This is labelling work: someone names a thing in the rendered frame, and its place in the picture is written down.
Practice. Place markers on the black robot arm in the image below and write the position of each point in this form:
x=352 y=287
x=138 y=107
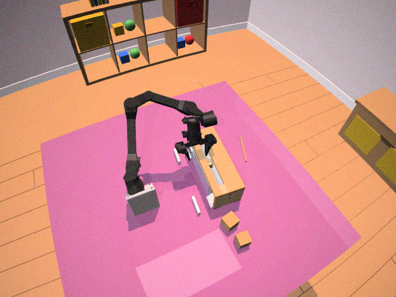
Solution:
x=133 y=182

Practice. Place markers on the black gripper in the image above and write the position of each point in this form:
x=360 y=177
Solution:
x=196 y=139

